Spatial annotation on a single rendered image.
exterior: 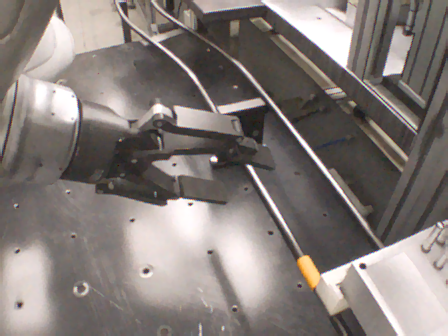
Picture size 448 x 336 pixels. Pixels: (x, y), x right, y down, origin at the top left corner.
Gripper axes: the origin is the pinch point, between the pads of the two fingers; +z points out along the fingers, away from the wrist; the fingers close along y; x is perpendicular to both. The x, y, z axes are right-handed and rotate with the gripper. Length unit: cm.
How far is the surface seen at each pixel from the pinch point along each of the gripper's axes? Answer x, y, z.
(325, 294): -17.0, 6.0, 2.0
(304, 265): -12.3, 1.8, 6.1
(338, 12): 35.9, 14.6, 29.0
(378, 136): 66, -26, 147
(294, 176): 9.4, -8.4, 26.7
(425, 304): -21.3, 15.4, 1.8
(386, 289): -18.9, 13.3, 0.0
